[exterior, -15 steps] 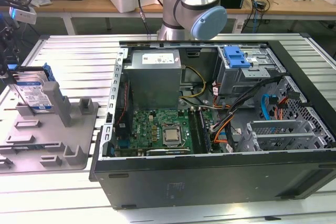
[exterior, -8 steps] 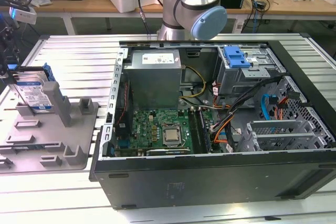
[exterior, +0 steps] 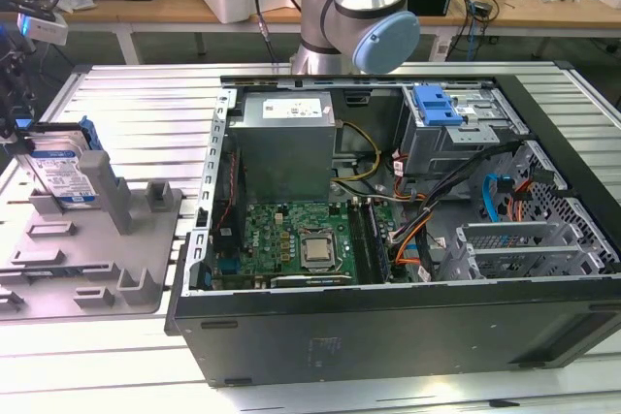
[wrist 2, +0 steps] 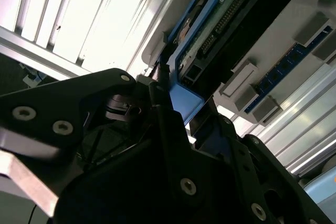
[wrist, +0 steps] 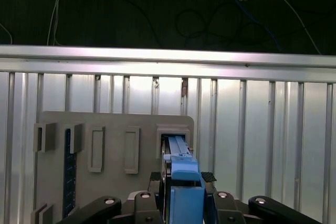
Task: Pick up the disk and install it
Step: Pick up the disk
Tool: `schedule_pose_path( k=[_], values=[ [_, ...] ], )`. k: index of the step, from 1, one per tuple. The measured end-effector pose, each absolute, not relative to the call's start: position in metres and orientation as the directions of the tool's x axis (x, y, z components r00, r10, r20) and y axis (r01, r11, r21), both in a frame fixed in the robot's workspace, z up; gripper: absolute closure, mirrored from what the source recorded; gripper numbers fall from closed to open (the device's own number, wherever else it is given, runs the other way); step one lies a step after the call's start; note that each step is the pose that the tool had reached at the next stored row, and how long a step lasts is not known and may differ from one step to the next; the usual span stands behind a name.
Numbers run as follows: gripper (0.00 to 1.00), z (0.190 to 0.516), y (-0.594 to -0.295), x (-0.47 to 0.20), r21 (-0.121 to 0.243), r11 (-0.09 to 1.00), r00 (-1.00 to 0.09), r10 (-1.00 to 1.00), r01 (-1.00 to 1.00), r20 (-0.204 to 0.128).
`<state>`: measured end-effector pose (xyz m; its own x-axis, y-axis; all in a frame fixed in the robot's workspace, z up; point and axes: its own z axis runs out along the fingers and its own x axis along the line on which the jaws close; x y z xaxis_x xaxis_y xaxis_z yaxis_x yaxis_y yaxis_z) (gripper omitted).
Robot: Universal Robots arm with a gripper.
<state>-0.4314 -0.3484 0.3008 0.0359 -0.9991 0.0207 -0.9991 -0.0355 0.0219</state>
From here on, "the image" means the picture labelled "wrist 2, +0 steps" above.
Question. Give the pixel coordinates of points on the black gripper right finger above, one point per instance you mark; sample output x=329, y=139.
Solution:
x=249, y=176

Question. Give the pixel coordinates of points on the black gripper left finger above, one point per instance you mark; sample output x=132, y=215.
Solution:
x=52, y=103

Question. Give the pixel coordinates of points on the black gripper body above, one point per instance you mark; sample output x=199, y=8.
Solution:
x=131, y=195

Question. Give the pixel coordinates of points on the hard disk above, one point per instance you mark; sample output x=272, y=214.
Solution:
x=249, y=37

